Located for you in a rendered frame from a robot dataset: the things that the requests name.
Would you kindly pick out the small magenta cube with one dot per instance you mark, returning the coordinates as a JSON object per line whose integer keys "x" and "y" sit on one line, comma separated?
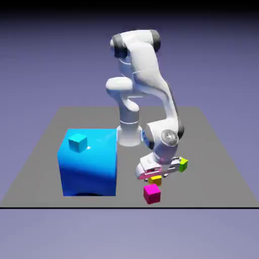
{"x": 151, "y": 194}

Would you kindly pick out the small yellow cube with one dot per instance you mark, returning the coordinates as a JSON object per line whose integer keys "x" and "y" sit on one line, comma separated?
{"x": 156, "y": 180}

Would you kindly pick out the small green cube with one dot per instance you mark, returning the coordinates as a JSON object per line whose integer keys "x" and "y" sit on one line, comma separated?
{"x": 183, "y": 165}

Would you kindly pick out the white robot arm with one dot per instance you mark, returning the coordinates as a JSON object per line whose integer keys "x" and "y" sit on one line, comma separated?
{"x": 145, "y": 60}

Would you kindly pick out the large blue box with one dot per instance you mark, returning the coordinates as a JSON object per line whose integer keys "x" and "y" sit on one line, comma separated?
{"x": 89, "y": 163}

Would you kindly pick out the small cyan cube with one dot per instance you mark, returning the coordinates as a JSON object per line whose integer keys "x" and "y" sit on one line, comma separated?
{"x": 78, "y": 142}

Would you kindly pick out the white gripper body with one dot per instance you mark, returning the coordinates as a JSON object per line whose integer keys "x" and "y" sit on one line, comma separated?
{"x": 153, "y": 170}

